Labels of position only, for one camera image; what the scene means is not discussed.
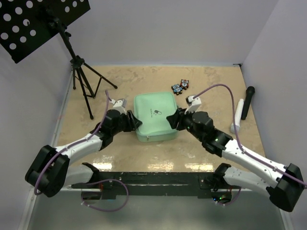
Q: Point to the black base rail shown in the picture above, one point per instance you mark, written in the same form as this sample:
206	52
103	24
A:
199	184

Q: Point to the blue owl number block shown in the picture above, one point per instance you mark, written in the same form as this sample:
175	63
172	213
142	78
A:
177	89

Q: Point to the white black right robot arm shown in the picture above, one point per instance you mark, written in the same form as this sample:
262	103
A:
281	184

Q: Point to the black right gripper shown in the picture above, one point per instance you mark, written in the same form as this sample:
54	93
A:
174	119

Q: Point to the white microphone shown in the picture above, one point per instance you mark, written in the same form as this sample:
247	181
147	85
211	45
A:
238	114

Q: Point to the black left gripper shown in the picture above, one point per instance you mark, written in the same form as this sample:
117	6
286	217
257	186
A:
134	124

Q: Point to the black music stand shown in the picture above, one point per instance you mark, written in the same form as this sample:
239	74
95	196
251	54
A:
25	25

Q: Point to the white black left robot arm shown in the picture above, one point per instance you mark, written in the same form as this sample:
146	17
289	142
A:
48	172

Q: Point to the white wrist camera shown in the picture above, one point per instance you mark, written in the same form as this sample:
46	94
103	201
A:
119	105
193	104

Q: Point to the black microphone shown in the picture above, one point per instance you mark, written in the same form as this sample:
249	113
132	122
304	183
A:
249	94

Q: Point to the mint green medicine case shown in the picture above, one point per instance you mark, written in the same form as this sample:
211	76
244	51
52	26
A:
152	109

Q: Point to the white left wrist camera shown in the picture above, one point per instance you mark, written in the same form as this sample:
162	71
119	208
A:
119	105

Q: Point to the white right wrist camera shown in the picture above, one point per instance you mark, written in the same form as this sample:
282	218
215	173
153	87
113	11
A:
193	104

